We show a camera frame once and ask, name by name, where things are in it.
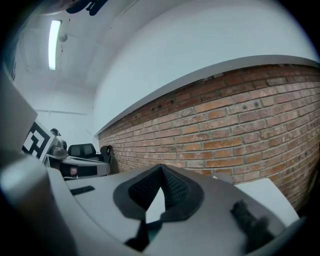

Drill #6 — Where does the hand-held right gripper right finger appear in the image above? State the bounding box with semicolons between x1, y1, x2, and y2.
146;163;300;256

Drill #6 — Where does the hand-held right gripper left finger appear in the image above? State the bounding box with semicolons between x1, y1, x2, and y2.
46;163;163;256

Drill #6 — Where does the black mesh office chair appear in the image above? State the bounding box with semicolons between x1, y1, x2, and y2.
67;142;105;163

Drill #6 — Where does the large black office chair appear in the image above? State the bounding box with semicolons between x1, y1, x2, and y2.
99;144;113;164

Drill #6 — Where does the ceiling tube light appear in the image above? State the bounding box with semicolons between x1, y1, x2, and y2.
47;19;63;72

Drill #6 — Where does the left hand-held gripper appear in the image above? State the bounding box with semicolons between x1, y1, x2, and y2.
21;121;111;179

